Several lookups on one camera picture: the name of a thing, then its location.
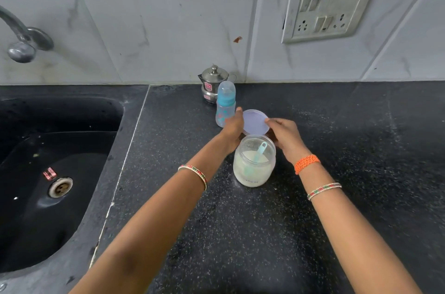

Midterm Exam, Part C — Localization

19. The person's left hand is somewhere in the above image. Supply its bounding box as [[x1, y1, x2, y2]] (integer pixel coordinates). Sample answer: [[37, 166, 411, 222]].
[[219, 107, 245, 155]]

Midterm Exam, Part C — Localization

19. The person's right hand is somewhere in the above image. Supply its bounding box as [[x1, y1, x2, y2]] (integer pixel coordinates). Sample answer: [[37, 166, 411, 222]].
[[265, 117, 312, 164]]

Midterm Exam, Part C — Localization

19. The translucent purple round lid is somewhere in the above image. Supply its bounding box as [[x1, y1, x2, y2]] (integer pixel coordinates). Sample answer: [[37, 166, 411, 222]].
[[242, 109, 270, 136]]

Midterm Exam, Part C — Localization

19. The person's left forearm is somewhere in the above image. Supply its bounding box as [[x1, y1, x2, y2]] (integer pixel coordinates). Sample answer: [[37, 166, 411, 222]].
[[70, 134, 234, 294]]

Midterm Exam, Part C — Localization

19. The person's right forearm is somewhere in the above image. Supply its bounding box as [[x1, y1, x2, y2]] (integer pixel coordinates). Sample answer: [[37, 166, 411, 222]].
[[288, 148, 423, 294]]

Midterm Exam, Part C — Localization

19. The blue baby feeding bottle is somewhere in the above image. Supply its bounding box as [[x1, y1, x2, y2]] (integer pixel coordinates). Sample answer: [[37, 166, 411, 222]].
[[216, 81, 236, 128]]

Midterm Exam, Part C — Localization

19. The teal plastic scoop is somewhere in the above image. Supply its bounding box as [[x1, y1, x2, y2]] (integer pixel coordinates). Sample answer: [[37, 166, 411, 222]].
[[243, 142, 268, 177]]

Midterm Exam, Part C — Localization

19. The clear plastic powder jar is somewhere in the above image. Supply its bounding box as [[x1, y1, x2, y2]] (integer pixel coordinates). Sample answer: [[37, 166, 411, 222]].
[[233, 135, 277, 188]]

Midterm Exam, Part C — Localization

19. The small steel pot with lid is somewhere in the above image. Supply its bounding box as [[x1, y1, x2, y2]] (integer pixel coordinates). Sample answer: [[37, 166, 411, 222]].
[[198, 65, 237, 104]]

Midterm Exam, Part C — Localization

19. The white milk powder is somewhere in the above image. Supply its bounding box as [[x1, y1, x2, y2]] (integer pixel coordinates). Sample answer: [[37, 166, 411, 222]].
[[234, 150, 273, 185]]

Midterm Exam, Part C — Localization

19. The orange braided wrist thread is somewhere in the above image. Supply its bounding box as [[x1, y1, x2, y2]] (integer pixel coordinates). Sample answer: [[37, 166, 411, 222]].
[[294, 154, 321, 175]]

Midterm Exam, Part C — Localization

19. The beaded bangle on left wrist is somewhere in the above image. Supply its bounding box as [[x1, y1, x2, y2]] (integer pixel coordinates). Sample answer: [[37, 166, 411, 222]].
[[178, 165, 208, 191]]

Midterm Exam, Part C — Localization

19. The beaded bangle on wrist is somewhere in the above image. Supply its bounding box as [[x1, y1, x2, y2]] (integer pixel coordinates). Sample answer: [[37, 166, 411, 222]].
[[178, 165, 208, 191], [307, 183, 343, 201]]

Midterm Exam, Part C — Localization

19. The beaded bangle on right wrist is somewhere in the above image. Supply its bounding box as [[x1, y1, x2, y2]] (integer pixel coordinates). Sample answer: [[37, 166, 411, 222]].
[[307, 183, 343, 201]]

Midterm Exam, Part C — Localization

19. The steel sink drain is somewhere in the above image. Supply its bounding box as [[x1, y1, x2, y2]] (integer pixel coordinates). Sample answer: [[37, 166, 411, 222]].
[[48, 178, 74, 199]]

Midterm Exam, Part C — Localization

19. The black granite sink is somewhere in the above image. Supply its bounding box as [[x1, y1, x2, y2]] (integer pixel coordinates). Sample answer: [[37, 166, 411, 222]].
[[0, 97, 124, 273]]

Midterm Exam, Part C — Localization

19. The white wall switch socket panel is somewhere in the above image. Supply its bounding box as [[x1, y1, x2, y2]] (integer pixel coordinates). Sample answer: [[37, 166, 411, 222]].
[[281, 0, 380, 44]]

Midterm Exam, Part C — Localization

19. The steel wall tap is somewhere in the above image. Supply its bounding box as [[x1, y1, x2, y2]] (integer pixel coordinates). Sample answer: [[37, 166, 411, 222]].
[[0, 5, 54, 63]]

